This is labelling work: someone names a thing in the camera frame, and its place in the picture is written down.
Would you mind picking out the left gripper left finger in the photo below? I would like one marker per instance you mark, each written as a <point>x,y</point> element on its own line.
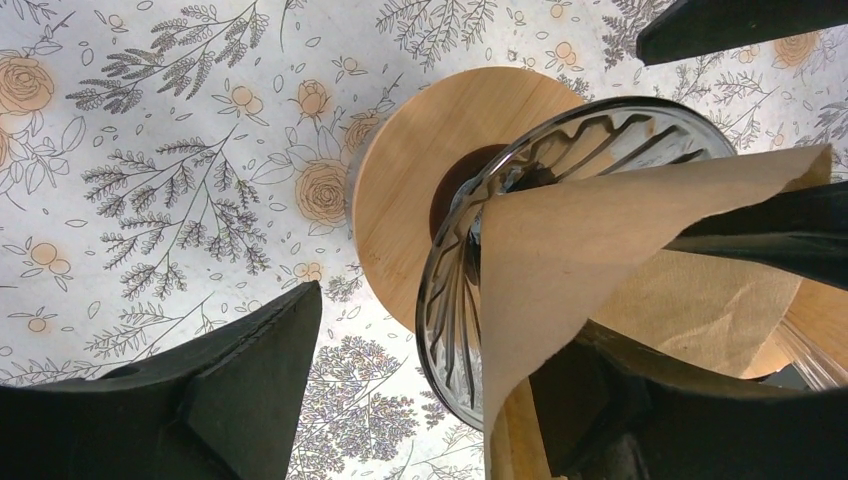
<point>225,405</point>

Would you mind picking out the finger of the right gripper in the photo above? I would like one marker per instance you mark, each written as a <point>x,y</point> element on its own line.
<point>803,232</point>
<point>692,28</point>

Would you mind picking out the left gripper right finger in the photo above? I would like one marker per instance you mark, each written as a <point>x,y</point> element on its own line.
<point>610,407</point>

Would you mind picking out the wooden ring holder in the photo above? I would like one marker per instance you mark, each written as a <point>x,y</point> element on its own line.
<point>416,162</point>
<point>819,311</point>

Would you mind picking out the brown paper coffee filter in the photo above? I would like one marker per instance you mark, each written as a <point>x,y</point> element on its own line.
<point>711,312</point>

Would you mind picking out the clear glass dripper cone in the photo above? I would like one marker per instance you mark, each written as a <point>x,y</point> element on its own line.
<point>818,369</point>

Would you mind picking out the grey glass pitcher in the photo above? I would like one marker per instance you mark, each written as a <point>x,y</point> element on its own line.
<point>348,192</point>

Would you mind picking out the floral tablecloth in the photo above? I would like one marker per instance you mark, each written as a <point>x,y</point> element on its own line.
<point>169,166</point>

